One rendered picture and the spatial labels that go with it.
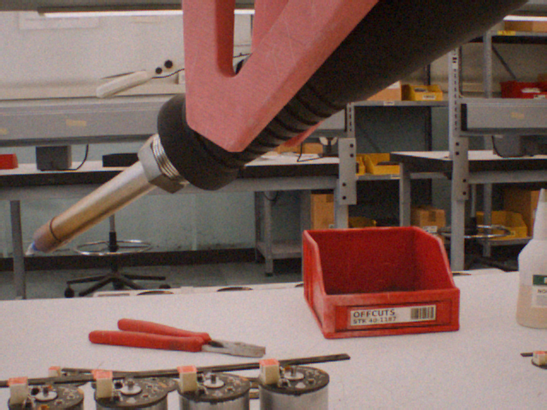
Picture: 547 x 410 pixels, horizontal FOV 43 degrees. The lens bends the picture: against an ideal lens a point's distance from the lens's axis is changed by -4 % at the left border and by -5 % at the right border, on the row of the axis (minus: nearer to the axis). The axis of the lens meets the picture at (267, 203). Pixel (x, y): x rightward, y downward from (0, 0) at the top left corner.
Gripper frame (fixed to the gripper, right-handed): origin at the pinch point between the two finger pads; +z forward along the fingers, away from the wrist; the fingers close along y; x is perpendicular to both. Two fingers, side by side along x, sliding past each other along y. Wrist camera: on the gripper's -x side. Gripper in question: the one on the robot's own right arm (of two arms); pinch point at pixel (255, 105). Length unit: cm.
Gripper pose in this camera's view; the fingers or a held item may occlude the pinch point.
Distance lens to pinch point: 16.3
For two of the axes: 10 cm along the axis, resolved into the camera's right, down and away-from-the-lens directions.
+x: 7.6, 4.9, -4.2
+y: -5.4, 1.1, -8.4
